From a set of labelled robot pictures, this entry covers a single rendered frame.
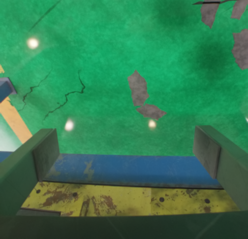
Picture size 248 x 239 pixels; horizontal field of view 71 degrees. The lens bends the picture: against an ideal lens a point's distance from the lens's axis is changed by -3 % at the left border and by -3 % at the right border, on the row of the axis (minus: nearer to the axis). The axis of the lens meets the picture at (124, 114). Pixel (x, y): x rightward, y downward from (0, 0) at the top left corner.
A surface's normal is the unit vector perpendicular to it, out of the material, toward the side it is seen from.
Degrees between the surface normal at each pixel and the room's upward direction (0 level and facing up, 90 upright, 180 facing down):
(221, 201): 90
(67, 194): 90
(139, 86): 0
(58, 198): 90
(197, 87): 0
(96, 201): 90
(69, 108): 0
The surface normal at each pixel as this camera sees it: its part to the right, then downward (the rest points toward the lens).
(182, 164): -0.10, -0.76
